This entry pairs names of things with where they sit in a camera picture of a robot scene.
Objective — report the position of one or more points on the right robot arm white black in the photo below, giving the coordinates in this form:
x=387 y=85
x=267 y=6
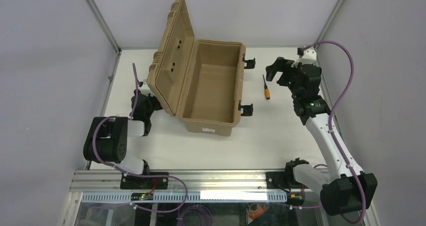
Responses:
x=346 y=188

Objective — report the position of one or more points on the orange object under table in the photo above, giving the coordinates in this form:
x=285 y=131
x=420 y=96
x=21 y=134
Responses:
x=255 y=210

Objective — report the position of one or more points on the aluminium mounting rail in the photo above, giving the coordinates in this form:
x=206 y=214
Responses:
x=195 y=180

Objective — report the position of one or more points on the white slotted cable duct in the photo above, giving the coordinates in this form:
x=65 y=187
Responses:
x=205 y=196

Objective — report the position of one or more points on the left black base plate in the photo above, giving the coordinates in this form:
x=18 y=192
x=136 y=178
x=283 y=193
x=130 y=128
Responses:
x=144 y=181

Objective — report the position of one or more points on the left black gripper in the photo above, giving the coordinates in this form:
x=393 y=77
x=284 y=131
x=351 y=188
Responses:
x=150 y=104

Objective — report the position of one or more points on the orange handled screwdriver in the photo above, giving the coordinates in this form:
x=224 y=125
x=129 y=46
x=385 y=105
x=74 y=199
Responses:
x=266 y=89

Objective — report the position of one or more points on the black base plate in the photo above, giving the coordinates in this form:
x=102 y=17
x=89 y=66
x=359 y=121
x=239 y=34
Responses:
x=281 y=180
x=144 y=181

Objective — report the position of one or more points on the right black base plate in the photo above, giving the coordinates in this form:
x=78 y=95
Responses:
x=281 y=180

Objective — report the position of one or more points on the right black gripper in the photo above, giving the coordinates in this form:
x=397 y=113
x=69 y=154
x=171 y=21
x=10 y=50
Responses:
x=284 y=74

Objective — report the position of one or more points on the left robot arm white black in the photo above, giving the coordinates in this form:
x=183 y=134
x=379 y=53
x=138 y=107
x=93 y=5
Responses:
x=106 y=141

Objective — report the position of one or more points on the tan plastic tool case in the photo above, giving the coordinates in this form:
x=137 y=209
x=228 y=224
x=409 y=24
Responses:
x=199 y=81

